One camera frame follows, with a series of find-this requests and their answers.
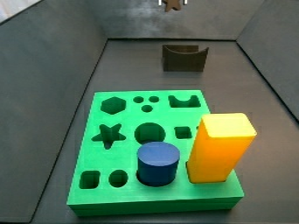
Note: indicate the brown star prism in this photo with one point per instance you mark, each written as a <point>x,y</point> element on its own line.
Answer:
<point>171,5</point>

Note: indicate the yellow square prism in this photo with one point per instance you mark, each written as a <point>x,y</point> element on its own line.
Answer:
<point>223,138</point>

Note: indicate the black curved fixture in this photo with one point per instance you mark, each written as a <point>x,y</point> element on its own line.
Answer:
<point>183,58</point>

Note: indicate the blue cylinder block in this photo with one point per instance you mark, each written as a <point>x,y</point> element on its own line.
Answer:
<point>158,160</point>

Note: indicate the green shape sorter board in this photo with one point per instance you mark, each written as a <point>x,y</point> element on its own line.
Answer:
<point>131,169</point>

